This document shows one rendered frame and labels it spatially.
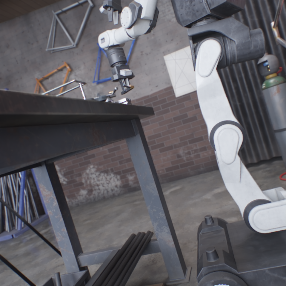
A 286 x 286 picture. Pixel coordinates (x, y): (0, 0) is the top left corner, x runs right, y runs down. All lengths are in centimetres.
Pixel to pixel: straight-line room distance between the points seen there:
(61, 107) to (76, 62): 376
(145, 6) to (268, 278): 109
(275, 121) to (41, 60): 359
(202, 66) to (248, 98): 227
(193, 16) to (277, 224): 87
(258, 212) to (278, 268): 20
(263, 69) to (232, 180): 172
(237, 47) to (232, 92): 220
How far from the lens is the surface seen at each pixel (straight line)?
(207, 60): 110
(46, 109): 59
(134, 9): 115
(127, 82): 136
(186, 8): 117
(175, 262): 143
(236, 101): 331
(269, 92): 254
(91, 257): 161
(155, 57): 392
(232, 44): 115
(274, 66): 256
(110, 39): 133
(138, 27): 119
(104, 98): 84
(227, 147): 107
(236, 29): 116
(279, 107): 252
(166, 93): 381
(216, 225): 139
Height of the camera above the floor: 73
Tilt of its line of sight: 2 degrees down
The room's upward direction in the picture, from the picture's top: 18 degrees counter-clockwise
